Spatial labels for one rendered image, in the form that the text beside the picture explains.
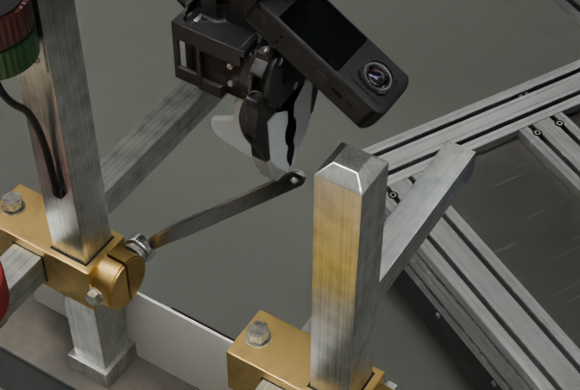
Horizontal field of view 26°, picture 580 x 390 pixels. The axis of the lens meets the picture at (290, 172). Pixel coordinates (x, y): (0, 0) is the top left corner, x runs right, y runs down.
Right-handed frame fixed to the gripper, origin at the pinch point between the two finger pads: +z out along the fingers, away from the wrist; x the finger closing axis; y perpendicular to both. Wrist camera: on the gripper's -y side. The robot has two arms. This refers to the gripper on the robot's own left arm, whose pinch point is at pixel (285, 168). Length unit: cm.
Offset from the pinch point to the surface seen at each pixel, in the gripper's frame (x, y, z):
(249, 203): 1.1, 2.6, 4.4
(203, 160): -73, 64, 97
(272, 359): 9.0, -4.6, 10.8
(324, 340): 9.6, -9.4, 4.2
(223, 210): 1.8, 4.8, 5.9
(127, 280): 7.8, 10.7, 12.6
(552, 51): -136, 22, 97
